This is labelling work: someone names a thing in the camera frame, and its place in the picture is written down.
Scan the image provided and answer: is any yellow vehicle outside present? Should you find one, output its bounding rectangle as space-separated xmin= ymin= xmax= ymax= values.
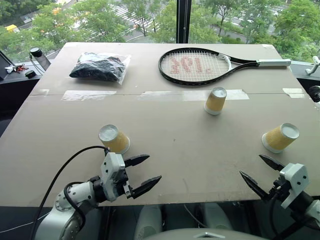
xmin=4 ymin=24 xmax=21 ymax=34

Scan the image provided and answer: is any black and white tennis racket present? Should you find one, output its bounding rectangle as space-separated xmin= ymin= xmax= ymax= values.
xmin=157 ymin=47 xmax=292 ymax=88

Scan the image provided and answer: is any yellow ribbed paper cup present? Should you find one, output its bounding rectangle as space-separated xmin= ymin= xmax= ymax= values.
xmin=98 ymin=124 xmax=132 ymax=155
xmin=261 ymin=122 xmax=300 ymax=154
xmin=203 ymin=86 xmax=228 ymax=116

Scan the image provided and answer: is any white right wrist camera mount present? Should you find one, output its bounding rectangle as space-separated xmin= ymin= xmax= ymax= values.
xmin=279 ymin=162 xmax=311 ymax=210

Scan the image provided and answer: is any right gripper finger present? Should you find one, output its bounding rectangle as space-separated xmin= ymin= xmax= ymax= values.
xmin=258 ymin=154 xmax=286 ymax=173
xmin=239 ymin=170 xmax=271 ymax=201

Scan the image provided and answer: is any white clamp bracket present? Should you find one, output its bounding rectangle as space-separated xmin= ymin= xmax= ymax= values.
xmin=305 ymin=55 xmax=320 ymax=76

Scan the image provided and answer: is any plastic bag with black cloth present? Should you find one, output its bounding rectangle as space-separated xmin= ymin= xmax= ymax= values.
xmin=68 ymin=51 xmax=132 ymax=86

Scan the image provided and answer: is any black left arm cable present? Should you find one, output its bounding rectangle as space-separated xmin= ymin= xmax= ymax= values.
xmin=29 ymin=145 xmax=111 ymax=240

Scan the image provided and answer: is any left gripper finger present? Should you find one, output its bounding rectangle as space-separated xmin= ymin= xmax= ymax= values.
xmin=124 ymin=154 xmax=151 ymax=169
xmin=131 ymin=175 xmax=163 ymax=200

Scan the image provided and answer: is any grey rounded robot leg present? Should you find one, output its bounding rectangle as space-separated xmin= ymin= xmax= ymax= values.
xmin=199 ymin=202 xmax=234 ymax=230
xmin=133 ymin=205 xmax=164 ymax=240

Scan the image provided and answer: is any black window frame post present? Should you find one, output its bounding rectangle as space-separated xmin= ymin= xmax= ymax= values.
xmin=176 ymin=0 xmax=193 ymax=44

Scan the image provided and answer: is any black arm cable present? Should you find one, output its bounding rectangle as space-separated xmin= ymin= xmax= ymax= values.
xmin=29 ymin=145 xmax=111 ymax=240
xmin=268 ymin=193 xmax=313 ymax=240

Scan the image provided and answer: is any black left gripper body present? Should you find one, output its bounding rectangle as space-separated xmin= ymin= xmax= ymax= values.
xmin=113 ymin=169 xmax=135 ymax=201

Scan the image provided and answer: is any black side desk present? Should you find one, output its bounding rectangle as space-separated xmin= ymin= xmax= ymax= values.
xmin=0 ymin=71 xmax=43 ymax=140

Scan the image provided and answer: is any grey robot torso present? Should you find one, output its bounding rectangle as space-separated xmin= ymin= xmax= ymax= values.
xmin=144 ymin=225 xmax=272 ymax=240

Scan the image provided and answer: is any dark monitor screen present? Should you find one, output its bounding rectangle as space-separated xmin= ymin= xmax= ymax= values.
xmin=0 ymin=49 xmax=17 ymax=82

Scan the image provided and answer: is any black knob device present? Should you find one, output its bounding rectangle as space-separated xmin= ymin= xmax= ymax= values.
xmin=308 ymin=85 xmax=320 ymax=104

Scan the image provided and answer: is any black round device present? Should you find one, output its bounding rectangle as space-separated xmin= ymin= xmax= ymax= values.
xmin=29 ymin=47 xmax=44 ymax=58

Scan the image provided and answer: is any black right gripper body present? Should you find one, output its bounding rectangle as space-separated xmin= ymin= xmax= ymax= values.
xmin=268 ymin=176 xmax=292 ymax=201

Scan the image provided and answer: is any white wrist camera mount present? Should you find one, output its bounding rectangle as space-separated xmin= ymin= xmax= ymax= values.
xmin=100 ymin=151 xmax=126 ymax=202
xmin=279 ymin=162 xmax=311 ymax=210

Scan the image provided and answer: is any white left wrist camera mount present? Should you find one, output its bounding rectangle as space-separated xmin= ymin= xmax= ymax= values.
xmin=100 ymin=151 xmax=126 ymax=202

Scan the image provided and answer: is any red small tool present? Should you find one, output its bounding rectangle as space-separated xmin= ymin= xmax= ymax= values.
xmin=13 ymin=63 xmax=29 ymax=73

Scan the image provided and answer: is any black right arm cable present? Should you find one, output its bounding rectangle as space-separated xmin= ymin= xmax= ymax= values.
xmin=268 ymin=193 xmax=313 ymax=240

